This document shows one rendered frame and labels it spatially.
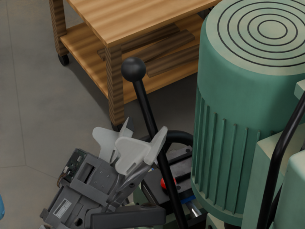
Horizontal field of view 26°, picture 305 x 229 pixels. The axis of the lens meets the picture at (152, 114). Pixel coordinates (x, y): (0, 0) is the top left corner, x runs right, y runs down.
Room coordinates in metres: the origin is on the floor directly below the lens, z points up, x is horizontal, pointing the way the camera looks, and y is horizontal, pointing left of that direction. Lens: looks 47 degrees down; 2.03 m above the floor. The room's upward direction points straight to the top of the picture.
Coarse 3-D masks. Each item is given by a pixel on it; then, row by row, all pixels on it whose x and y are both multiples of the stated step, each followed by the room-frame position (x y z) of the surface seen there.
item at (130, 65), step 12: (132, 60) 0.66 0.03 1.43; (132, 72) 0.65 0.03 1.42; (144, 72) 0.65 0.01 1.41; (144, 96) 0.63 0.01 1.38; (144, 108) 0.62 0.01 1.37; (144, 120) 0.62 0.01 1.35; (156, 132) 0.60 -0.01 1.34; (168, 168) 0.57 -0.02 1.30; (168, 180) 0.56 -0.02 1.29; (168, 192) 0.55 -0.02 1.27; (180, 204) 0.54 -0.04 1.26; (180, 216) 0.53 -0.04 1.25; (180, 228) 0.52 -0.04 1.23
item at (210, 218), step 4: (208, 216) 0.65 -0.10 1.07; (212, 216) 0.65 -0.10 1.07; (208, 220) 0.65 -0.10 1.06; (212, 220) 0.64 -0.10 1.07; (216, 220) 0.64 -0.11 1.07; (220, 220) 0.64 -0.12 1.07; (208, 224) 0.65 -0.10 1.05; (212, 224) 0.64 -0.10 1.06; (216, 224) 0.63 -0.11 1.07; (220, 224) 0.63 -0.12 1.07; (208, 228) 0.64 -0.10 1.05; (212, 228) 0.64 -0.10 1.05; (216, 228) 0.63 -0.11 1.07; (220, 228) 0.63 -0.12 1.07; (224, 228) 0.63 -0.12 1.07
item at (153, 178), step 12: (168, 156) 0.84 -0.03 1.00; (156, 168) 0.82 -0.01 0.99; (180, 168) 0.81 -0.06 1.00; (144, 180) 0.77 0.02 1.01; (156, 180) 0.77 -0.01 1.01; (180, 180) 0.78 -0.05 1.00; (144, 192) 0.77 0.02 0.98; (156, 192) 0.75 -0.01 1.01; (180, 192) 0.75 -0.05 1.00; (192, 192) 0.76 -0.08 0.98; (156, 204) 0.73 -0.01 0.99; (168, 204) 0.73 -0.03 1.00
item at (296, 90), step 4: (304, 80) 0.52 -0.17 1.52; (296, 84) 0.52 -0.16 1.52; (300, 84) 0.52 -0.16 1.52; (304, 84) 0.52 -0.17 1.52; (296, 88) 0.52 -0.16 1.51; (300, 88) 0.51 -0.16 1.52; (304, 88) 0.51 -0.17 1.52; (296, 92) 0.52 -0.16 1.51; (300, 92) 0.51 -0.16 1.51; (296, 96) 0.52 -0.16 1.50; (300, 96) 0.51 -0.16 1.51
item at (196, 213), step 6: (186, 204) 0.75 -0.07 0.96; (192, 204) 0.75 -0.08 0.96; (192, 210) 0.74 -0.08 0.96; (198, 210) 0.74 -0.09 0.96; (192, 216) 0.73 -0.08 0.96; (198, 216) 0.70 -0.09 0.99; (204, 216) 0.70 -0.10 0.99; (192, 222) 0.69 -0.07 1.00; (198, 222) 0.69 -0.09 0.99; (204, 222) 0.69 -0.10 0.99; (192, 228) 0.68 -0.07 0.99; (198, 228) 0.69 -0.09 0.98; (204, 228) 0.69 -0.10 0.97
